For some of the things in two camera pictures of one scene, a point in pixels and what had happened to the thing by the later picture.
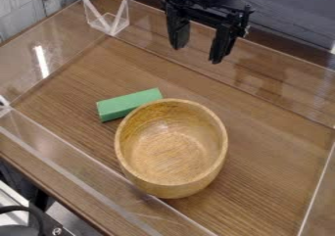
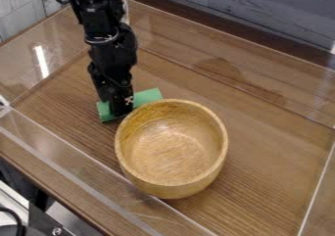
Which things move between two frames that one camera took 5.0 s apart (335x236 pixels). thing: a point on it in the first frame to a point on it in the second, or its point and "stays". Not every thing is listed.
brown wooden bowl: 170,144 stays
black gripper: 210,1 to 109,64
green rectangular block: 116,108 stays
